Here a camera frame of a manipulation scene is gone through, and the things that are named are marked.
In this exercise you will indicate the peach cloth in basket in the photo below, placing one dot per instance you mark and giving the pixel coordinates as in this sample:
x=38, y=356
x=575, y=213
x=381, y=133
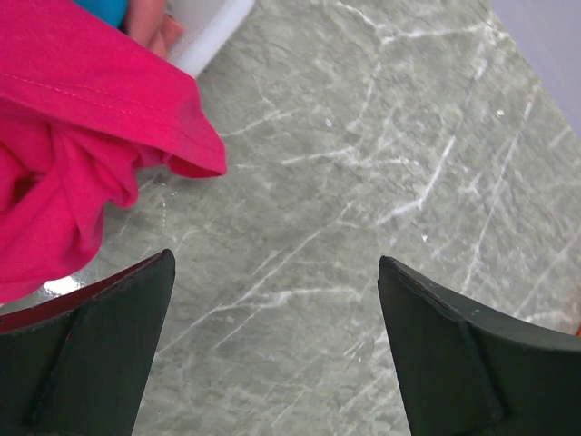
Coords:
x=148, y=24

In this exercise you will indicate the blue t shirt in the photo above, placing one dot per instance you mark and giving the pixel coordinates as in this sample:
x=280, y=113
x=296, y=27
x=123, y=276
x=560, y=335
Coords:
x=110, y=11

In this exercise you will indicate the pink t shirt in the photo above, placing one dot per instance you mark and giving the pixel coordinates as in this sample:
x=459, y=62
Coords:
x=83, y=108

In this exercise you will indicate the white plastic laundry basket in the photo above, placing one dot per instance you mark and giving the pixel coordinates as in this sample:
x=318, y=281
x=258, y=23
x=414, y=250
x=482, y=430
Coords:
x=207, y=26

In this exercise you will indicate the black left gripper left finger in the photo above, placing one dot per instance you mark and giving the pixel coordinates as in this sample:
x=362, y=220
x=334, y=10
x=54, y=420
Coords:
x=78, y=364

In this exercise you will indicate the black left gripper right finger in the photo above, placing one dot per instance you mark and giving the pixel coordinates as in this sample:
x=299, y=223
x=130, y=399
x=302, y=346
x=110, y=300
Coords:
x=464, y=368

